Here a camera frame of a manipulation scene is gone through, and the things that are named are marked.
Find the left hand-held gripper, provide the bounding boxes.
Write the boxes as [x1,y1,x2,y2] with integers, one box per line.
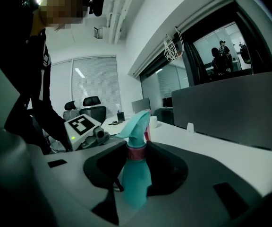
[64,113,128,152]

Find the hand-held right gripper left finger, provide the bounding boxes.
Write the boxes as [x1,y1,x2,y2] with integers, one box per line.
[25,140,128,227]

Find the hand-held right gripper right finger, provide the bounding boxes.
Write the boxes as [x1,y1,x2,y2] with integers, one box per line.
[131,140,265,227]

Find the teal pink spray nozzle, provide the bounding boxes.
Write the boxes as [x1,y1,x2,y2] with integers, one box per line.
[116,109,152,162]

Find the teal spray bottle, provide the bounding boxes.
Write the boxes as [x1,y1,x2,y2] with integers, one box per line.
[121,158,153,210]

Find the person's left forearm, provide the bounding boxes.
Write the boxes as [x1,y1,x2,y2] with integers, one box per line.
[31,96,71,152]

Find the black office chair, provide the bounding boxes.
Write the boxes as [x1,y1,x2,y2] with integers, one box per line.
[83,96,107,125]
[64,100,80,122]

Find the white mug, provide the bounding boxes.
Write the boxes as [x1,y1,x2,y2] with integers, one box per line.
[149,116,160,129]

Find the grey desk divider panel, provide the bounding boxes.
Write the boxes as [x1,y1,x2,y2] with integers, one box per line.
[131,97,152,115]
[171,70,272,153]

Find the window blinds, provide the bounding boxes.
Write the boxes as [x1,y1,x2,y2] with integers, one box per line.
[51,55,122,118]

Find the person's dark clothed body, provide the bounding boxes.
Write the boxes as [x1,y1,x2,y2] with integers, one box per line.
[0,0,92,156]

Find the white ceiling pipes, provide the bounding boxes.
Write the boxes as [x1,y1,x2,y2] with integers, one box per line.
[105,0,136,44]

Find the white cable bundle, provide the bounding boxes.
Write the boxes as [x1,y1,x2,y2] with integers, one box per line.
[163,26,186,62]

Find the white wall box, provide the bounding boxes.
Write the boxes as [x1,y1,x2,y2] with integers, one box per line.
[93,26,103,39]

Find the black head camera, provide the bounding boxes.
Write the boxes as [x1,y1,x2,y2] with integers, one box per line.
[88,0,105,17]

